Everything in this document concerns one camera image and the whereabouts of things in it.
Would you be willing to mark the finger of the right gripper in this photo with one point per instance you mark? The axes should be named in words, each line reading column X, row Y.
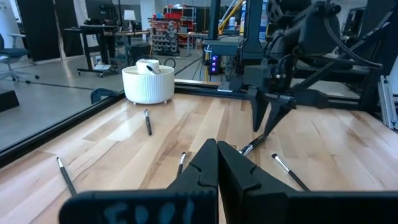
column 276, row 116
column 257, row 112

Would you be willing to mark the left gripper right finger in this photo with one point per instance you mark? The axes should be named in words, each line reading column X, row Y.
column 255, row 202

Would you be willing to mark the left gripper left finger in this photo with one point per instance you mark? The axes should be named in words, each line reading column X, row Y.
column 186, row 199

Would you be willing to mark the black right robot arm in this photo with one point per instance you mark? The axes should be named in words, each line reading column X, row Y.
column 317, row 31

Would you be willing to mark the grey cart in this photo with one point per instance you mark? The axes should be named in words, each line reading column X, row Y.
column 222, row 46

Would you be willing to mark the black box purple lights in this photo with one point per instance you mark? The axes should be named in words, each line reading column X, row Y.
column 214, row 63

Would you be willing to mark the yellow pole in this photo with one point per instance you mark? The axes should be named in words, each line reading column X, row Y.
column 230, row 14

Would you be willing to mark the black pole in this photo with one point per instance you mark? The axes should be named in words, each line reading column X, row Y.
column 214, row 18

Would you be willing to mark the white ribbed brush organizer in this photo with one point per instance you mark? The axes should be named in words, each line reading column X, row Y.
column 149, row 87

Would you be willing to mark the silver aluminium extrusion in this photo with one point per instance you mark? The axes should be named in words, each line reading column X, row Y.
column 387, row 102

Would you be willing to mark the red parts bin rack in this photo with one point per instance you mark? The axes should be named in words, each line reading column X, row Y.
column 166, row 34

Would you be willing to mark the black computer tower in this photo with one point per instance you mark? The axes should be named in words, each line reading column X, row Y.
column 140, row 52

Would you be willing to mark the black clamp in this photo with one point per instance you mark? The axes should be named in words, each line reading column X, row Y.
column 101, row 93

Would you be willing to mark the white shade table lamp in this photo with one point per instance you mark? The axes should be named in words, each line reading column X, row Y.
column 129, row 15

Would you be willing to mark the black desk on casters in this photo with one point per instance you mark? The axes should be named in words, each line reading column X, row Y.
column 93, row 31

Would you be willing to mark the grey office chair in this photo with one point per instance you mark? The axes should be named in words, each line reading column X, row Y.
column 12, row 54

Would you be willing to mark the black vertical post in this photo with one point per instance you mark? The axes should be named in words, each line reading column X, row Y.
column 255, row 28

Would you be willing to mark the black aluminium table frame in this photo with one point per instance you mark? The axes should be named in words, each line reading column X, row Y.
column 46, row 133

